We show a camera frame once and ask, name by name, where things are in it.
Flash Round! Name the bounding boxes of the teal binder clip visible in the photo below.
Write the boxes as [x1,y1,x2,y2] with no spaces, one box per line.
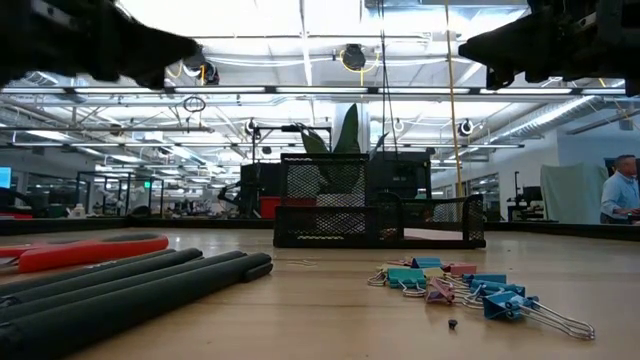
[367,267,428,299]

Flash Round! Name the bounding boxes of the black aluminium table frame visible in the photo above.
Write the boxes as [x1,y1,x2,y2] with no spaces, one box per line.
[0,215,640,242]

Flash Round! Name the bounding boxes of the red-handled scissors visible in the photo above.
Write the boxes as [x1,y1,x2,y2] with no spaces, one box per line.
[0,232,170,275]

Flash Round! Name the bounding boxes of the black monitor on stand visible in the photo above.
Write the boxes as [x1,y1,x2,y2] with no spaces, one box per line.
[507,171,547,223]

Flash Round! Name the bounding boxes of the black perforated computer case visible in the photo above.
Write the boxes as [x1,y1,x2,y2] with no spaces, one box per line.
[366,150,433,202]

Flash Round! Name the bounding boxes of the yellow hanging cable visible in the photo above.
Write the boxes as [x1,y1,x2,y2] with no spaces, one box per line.
[443,0,465,212]

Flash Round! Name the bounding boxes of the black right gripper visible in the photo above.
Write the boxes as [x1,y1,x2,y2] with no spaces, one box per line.
[458,0,571,91]

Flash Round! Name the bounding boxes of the black background cabinet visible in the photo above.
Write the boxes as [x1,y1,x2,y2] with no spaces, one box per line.
[238,162,282,220]

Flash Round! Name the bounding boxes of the black background robot cell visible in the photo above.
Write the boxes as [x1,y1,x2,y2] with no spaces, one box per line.
[76,170,166,220]

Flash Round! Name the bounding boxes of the pale green fabric screen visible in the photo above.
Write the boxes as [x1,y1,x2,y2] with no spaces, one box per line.
[539,163,610,225]

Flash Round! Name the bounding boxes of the black mesh desk organizer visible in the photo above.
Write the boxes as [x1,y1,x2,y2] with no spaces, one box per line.
[273,152,487,250]

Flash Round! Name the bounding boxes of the black hanging cable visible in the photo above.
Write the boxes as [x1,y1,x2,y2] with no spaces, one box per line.
[377,0,401,157]

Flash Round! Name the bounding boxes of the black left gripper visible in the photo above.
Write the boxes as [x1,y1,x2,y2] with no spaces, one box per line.
[87,0,201,91]

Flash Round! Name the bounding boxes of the red storage bin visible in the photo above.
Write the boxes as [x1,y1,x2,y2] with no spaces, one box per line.
[258,195,318,220]

